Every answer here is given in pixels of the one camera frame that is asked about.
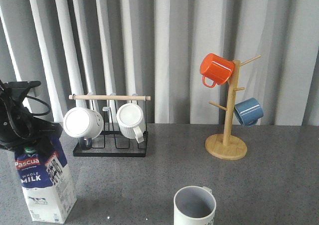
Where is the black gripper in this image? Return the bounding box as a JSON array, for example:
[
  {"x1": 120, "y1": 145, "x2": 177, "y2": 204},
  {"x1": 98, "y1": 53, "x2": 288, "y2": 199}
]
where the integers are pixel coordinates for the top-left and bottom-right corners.
[{"x1": 0, "y1": 81, "x2": 63, "y2": 157}]

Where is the blue white milk carton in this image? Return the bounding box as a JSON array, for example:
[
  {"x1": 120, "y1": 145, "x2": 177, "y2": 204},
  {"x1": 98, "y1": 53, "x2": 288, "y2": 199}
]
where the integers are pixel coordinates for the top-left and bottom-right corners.
[{"x1": 14, "y1": 136, "x2": 77, "y2": 224}]

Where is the white HOME mug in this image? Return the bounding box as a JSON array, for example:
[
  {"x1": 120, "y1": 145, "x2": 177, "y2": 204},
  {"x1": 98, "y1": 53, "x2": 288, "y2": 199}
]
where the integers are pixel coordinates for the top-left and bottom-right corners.
[{"x1": 173, "y1": 186, "x2": 217, "y2": 225}]

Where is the dark glass cup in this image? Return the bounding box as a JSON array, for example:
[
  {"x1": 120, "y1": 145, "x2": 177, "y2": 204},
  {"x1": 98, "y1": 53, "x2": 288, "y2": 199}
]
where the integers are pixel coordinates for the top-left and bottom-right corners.
[{"x1": 78, "y1": 137, "x2": 92, "y2": 150}]

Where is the white smiley mug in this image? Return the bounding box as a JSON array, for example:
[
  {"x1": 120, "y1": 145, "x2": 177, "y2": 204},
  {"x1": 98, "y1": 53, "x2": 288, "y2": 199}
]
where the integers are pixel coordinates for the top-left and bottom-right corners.
[{"x1": 63, "y1": 107, "x2": 104, "y2": 139}]

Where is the white ribbed mug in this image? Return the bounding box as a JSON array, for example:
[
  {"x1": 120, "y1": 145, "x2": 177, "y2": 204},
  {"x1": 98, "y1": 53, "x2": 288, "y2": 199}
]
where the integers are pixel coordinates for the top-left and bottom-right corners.
[{"x1": 116, "y1": 103, "x2": 146, "y2": 143}]

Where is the grey curtain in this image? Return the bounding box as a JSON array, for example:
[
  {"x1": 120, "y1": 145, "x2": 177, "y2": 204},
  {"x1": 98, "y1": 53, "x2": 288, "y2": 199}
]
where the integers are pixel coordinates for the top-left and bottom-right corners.
[{"x1": 0, "y1": 0, "x2": 319, "y2": 126}]

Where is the orange mug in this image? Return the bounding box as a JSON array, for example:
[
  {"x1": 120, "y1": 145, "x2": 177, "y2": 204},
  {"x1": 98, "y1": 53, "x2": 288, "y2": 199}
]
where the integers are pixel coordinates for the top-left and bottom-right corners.
[{"x1": 200, "y1": 53, "x2": 235, "y2": 88}]

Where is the wooden mug tree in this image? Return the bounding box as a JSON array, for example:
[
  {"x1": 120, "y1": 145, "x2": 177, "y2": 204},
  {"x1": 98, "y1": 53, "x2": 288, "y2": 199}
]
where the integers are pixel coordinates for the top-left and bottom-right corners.
[{"x1": 205, "y1": 55, "x2": 261, "y2": 160}]

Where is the blue mug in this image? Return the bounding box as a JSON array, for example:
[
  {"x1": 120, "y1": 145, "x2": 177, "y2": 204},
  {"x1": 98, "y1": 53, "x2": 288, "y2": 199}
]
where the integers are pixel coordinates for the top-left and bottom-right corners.
[{"x1": 234, "y1": 98, "x2": 264, "y2": 127}]

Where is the black wire mug rack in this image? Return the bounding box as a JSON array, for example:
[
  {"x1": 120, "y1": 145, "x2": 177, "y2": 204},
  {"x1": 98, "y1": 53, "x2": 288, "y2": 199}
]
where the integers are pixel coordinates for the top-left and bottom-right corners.
[{"x1": 69, "y1": 94, "x2": 151, "y2": 157}]

